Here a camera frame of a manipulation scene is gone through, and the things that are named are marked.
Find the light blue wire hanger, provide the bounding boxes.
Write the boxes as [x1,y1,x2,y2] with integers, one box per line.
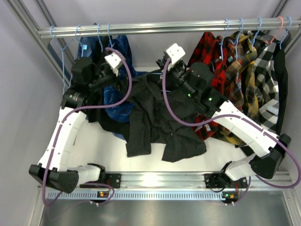
[147,72,163,90]

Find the dark grey pinstripe shirt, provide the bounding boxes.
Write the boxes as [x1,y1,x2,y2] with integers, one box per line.
[126,74,206,162]

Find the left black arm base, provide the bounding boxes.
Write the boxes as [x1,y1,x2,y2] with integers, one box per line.
[80,163,121,188]

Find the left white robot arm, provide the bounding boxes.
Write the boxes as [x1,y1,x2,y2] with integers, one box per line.
[29,53,128,194]

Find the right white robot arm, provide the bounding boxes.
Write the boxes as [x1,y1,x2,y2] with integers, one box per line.
[157,57,291,181]

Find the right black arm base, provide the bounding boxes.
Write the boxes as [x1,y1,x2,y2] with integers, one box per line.
[204,173,247,191]

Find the blue plaid shirt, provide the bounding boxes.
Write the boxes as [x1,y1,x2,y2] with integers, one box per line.
[103,35,146,126]

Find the light blue checked shirt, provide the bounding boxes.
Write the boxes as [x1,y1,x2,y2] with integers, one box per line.
[76,37,97,58]

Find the red plaid hanging shirt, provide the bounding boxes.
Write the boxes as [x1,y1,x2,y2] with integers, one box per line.
[188,32,227,94]

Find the red black plaid shirt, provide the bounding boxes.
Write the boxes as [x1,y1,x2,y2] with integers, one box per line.
[192,121,220,140]

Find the light blue empty hanger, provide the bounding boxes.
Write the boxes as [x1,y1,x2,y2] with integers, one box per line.
[49,26,75,94]

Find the yellow brown plaid shirt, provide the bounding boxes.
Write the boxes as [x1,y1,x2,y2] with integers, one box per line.
[213,30,259,145]

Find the black white plaid shirt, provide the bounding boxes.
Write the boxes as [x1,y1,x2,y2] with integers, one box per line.
[254,32,280,134]

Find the pink hanger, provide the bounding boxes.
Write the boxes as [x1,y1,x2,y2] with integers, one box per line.
[264,16,285,45]

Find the black shirt far right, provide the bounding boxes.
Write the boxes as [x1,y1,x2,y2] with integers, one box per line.
[239,30,292,163]

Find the black hanging garment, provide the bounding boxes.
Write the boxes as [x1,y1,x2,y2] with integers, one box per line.
[89,36,130,141]

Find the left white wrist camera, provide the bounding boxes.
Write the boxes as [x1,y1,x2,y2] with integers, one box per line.
[104,53,123,76]

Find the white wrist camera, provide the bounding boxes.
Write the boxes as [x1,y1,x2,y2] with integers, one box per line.
[104,53,123,76]
[164,43,185,71]

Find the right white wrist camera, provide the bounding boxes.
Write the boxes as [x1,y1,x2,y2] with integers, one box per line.
[164,43,185,71]

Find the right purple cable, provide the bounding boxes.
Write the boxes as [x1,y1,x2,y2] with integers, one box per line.
[161,58,301,205]

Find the aluminium hanging rail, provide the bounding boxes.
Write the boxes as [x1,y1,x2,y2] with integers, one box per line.
[38,17,301,39]

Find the aluminium front rail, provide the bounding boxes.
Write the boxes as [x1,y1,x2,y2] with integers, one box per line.
[45,171,292,203]

